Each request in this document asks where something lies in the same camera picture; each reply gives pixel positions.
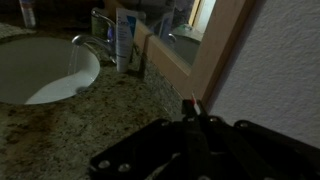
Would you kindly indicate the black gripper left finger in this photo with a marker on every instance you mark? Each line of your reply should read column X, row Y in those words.
column 160, row 150

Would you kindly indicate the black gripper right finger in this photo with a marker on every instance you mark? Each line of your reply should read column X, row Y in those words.
column 260, row 153

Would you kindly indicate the wood framed mirror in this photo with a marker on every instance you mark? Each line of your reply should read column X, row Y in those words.
column 166, row 56

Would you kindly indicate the white blue lotion tube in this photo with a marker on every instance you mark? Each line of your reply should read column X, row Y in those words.
column 125, row 40

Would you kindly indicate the chrome faucet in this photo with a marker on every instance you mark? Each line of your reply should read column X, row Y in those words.
column 96, row 41

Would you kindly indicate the white oval sink basin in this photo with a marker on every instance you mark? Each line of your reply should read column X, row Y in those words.
column 43, row 66

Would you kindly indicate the orange capped bottle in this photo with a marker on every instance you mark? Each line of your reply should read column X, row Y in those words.
column 27, row 13

